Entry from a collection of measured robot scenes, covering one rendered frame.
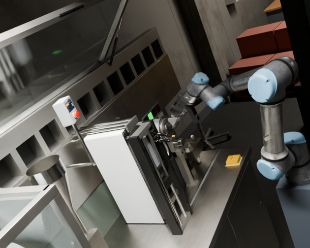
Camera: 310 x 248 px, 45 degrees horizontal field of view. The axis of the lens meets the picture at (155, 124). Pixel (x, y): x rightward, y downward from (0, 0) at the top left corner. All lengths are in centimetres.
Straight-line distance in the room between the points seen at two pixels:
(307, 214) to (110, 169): 97
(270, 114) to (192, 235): 66
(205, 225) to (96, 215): 58
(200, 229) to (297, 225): 50
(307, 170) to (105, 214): 105
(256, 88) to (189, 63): 367
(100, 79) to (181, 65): 288
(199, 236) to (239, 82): 73
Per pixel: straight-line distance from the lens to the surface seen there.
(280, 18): 647
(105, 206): 208
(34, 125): 178
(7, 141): 169
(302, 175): 185
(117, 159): 179
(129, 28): 429
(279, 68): 149
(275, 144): 164
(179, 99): 190
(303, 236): 206
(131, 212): 199
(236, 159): 216
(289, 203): 193
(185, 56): 505
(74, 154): 192
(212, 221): 182
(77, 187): 193
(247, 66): 524
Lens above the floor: 200
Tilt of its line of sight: 20 degrees down
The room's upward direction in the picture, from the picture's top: 24 degrees counter-clockwise
